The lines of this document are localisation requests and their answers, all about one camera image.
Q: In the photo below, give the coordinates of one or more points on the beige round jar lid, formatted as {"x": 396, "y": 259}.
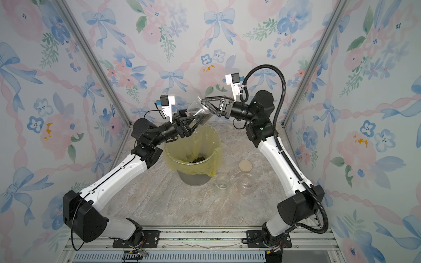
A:
{"x": 245, "y": 166}

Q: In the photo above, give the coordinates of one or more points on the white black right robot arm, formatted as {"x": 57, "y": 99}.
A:
{"x": 303, "y": 204}

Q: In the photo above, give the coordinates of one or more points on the grey mesh trash bin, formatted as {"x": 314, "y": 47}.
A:
{"x": 194, "y": 179}

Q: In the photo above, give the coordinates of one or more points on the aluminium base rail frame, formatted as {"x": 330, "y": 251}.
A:
{"x": 200, "y": 244}

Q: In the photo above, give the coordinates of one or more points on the translucent round container lid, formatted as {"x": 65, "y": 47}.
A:
{"x": 230, "y": 161}

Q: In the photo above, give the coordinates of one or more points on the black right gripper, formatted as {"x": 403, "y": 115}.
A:
{"x": 227, "y": 106}

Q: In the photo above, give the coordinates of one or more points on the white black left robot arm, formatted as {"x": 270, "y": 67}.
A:
{"x": 81, "y": 210}

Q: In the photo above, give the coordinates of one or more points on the glass jar with tea leaves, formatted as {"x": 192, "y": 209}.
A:
{"x": 223, "y": 182}

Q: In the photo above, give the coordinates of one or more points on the small jar with grey lid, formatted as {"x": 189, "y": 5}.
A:
{"x": 197, "y": 108}

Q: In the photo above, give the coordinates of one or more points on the translucent plastic container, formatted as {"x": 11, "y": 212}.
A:
{"x": 245, "y": 184}

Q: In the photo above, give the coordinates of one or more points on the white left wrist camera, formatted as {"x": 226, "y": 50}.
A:
{"x": 166, "y": 102}

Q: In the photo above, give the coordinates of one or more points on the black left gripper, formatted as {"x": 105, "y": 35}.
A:
{"x": 180, "y": 127}

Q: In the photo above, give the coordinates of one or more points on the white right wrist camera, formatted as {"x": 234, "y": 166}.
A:
{"x": 237, "y": 88}

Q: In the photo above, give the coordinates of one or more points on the yellow plastic bin liner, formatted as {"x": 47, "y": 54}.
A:
{"x": 201, "y": 153}

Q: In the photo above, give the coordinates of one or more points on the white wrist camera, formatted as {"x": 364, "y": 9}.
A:
{"x": 166, "y": 102}
{"x": 237, "y": 88}

